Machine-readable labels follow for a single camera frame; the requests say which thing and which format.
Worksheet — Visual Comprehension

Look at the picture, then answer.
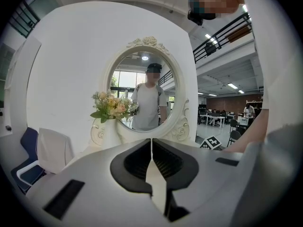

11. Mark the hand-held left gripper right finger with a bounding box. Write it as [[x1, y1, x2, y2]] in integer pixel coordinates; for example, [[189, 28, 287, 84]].
[[152, 138, 247, 227]]

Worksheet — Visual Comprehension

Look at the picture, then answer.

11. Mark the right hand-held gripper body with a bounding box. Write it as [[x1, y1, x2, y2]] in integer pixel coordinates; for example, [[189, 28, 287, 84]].
[[200, 136, 223, 150]]

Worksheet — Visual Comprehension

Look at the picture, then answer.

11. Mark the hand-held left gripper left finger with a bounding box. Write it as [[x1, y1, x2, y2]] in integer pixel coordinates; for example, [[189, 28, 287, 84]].
[[26, 138, 166, 227]]

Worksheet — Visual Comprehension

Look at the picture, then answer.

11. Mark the person's right forearm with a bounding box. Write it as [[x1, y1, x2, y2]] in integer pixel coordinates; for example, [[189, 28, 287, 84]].
[[222, 107, 270, 153]]

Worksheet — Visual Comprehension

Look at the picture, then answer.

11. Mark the white office table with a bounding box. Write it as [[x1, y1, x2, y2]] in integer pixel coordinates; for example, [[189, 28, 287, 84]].
[[205, 114, 227, 129]]

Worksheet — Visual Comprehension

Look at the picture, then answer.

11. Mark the white round vase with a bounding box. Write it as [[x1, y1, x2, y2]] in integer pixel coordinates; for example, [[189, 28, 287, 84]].
[[104, 118, 123, 146]]

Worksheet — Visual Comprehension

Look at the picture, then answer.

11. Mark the white and grey office chair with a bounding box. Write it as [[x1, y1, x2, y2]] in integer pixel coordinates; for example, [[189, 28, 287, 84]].
[[16, 127, 74, 188]]

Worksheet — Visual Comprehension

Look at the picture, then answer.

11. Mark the yellow flower bouquet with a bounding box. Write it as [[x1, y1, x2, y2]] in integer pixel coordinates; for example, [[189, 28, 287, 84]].
[[89, 91, 139, 124]]

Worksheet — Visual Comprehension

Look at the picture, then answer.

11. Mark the blue office chair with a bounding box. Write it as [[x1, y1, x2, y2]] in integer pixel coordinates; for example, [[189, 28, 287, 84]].
[[10, 126, 47, 193]]

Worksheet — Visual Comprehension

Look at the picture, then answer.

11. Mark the oval white rose-framed mirror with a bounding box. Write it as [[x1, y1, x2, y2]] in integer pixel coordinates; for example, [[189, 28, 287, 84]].
[[90, 36, 191, 148]]

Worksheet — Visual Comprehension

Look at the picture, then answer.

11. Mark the black mezzanine railing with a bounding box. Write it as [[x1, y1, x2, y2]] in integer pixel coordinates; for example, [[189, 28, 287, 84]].
[[193, 12, 253, 63], [8, 0, 41, 39]]

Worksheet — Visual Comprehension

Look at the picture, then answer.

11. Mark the person's light shirt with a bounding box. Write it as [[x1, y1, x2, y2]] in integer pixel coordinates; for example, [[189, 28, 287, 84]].
[[241, 0, 303, 151]]

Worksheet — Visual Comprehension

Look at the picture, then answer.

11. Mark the black head-worn camera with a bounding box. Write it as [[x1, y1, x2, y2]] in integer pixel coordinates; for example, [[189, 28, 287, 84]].
[[187, 8, 217, 26]]

